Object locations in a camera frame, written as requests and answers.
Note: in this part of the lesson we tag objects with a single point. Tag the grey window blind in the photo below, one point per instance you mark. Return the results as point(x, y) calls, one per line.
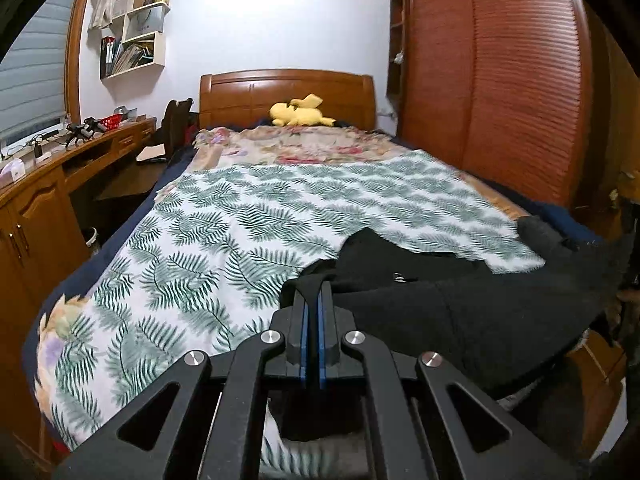
point(32, 73)

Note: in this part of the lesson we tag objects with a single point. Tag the floral quilt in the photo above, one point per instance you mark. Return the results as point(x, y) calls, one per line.
point(270, 145)

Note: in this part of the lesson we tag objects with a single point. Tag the dark wooden chair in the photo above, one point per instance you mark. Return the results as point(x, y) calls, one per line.
point(172, 134)

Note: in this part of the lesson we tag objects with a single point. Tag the fern print bed cover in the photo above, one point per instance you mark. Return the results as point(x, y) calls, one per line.
point(204, 267)

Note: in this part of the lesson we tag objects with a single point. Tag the red basket on desk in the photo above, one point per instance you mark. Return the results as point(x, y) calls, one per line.
point(111, 122)

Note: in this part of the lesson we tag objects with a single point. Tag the black garment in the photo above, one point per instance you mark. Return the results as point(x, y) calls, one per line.
point(500, 330)

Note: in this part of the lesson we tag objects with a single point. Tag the red-brown louvered wardrobe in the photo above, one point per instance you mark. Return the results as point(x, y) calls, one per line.
point(502, 89)

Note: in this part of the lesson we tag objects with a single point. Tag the wooden desk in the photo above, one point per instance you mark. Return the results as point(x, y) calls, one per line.
point(41, 244)

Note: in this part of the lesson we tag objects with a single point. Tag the navy blue garment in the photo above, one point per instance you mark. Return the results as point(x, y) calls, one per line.
point(561, 220)

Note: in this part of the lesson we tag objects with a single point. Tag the wooden headboard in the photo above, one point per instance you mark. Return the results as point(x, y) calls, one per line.
point(242, 99)

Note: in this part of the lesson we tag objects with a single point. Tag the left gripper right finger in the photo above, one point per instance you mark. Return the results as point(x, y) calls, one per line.
point(424, 419)

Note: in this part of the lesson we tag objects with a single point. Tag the grey folded garment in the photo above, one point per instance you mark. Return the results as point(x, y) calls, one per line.
point(542, 234)

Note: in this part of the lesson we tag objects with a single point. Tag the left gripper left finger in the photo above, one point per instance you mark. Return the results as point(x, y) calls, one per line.
point(201, 419)

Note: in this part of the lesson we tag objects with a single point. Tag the white wall shelf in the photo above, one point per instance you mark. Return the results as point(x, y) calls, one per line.
point(135, 38)

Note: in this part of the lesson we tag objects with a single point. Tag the yellow plush toy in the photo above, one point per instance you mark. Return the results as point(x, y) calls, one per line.
point(300, 112)

